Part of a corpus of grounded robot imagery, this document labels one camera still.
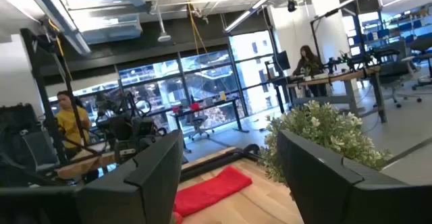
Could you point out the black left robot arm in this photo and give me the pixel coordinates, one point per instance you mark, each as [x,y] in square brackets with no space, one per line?
[135,129]

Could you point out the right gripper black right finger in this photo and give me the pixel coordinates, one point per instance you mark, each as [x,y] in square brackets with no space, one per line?
[324,190]

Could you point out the black aluminium table frame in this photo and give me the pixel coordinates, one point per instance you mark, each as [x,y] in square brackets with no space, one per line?
[209,166]

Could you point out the red cloth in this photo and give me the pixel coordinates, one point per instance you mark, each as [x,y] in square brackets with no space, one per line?
[209,192]

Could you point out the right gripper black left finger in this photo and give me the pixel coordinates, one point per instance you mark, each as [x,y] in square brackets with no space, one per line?
[141,190]

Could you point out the black office desk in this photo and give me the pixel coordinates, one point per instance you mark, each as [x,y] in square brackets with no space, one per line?
[206,107]

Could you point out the long ceiling light strip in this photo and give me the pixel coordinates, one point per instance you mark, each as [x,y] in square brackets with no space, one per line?
[249,13]

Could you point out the grey office chair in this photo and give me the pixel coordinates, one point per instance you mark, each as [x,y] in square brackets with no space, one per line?
[393,70]

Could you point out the wooden workbench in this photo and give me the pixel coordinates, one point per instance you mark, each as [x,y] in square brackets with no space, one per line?
[334,77]

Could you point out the small potted green plant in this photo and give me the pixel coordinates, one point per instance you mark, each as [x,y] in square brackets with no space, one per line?
[324,129]

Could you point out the black upright frame post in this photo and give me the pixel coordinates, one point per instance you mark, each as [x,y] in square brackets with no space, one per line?
[42,89]

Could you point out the small black monitor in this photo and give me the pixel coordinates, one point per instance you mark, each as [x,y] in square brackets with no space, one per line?
[283,60]

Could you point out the blue storage shelving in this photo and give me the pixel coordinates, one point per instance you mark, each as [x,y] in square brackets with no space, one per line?
[405,26]

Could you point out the black office chair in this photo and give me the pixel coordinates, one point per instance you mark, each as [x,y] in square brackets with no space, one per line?
[199,124]

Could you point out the person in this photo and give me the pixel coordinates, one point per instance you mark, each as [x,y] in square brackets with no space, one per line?
[308,67]
[69,122]

